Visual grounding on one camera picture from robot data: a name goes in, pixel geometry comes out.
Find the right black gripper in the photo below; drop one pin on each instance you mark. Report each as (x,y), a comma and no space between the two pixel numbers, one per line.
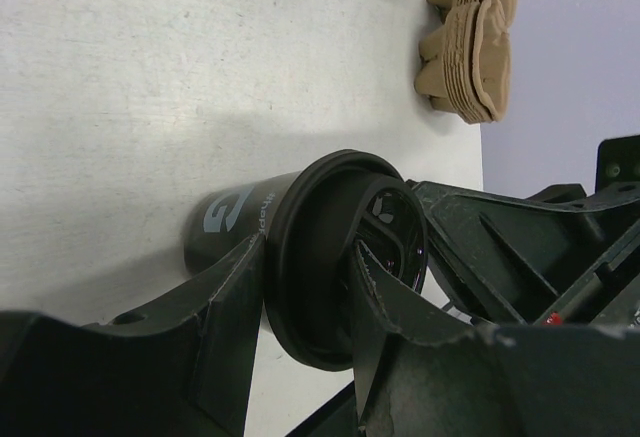
(560,256)

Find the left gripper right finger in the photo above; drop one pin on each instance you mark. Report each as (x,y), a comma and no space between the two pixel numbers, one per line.
(419,371)

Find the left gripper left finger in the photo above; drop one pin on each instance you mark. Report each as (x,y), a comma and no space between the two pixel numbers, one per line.
(180,365)

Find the black coffee cup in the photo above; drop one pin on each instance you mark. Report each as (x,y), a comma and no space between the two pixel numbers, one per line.
(228,216)

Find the black cup lid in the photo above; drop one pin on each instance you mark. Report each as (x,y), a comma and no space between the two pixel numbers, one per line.
(340,199)

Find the brown pulp cup carrier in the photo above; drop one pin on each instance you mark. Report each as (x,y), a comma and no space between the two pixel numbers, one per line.
(466,62)

